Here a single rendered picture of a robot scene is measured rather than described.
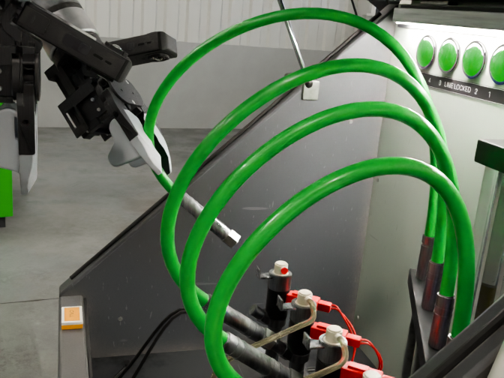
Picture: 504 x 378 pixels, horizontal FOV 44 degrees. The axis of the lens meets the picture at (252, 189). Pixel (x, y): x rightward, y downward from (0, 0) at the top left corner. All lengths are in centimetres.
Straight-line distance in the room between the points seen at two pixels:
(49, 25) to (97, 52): 5
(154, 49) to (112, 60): 18
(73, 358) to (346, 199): 53
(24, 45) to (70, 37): 4
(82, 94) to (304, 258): 51
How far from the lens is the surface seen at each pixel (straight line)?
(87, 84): 84
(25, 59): 62
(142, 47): 82
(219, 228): 82
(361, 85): 108
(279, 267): 75
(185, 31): 736
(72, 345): 93
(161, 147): 83
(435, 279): 75
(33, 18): 64
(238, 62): 755
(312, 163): 108
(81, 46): 63
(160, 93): 80
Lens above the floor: 142
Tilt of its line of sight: 16 degrees down
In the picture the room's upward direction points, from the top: 5 degrees clockwise
